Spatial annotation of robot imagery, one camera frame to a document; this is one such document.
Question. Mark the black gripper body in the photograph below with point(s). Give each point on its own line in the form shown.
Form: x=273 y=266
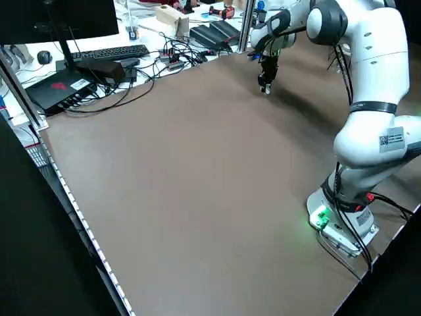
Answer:
x=270 y=66

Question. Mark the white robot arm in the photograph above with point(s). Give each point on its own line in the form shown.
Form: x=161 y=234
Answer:
x=378 y=66

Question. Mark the black ribbed power supply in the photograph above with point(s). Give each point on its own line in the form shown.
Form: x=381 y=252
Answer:
x=227 y=29
x=210 y=36

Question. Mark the blue black tool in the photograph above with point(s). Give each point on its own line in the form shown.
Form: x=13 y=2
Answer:
x=261 y=6

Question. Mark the red black power tool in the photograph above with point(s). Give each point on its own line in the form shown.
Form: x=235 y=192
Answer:
x=222 y=12

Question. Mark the grey hub with red ports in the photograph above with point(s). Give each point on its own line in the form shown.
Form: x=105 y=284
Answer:
x=172 y=61

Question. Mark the tan cardboard box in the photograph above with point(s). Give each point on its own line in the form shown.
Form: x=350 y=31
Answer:
x=171 y=18

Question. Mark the person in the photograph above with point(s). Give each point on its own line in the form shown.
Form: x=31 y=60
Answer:
x=164 y=2

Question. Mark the black power adapter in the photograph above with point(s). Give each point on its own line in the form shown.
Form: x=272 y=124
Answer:
x=130 y=74

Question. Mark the small bottle with blue label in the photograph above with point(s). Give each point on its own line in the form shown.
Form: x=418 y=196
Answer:
x=133 y=33

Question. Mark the black keyboard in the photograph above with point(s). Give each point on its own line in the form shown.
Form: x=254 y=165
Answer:
x=112 y=52

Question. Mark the dark brown rectangular box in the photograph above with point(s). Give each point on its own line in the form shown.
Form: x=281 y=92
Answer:
x=105 y=69

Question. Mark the black monitor stand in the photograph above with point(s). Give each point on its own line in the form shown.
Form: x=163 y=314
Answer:
x=65 y=49

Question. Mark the black box with red logo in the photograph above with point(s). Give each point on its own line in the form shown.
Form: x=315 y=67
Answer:
x=56 y=90

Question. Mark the black computer monitor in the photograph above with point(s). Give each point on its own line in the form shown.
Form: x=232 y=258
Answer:
x=59 y=16

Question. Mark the dark computer mouse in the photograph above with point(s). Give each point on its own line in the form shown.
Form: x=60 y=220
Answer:
x=44 y=57

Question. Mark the grey plastic holder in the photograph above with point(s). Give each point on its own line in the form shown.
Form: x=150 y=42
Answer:
x=19 y=54

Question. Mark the aluminium frame post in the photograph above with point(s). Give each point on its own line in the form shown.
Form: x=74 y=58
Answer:
x=246 y=26
x=23 y=92

